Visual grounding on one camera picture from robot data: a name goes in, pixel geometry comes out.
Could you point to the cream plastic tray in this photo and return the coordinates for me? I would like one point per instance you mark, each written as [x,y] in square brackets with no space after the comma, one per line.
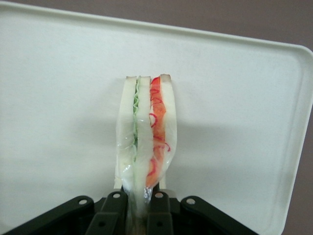
[61,85]

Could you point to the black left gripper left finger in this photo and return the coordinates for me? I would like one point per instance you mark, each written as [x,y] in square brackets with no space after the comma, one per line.
[110,215]

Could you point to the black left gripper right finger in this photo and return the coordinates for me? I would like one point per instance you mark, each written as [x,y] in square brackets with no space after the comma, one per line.
[161,215]

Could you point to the triangle sandwich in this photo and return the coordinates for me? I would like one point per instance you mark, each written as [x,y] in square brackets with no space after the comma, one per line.
[144,127]

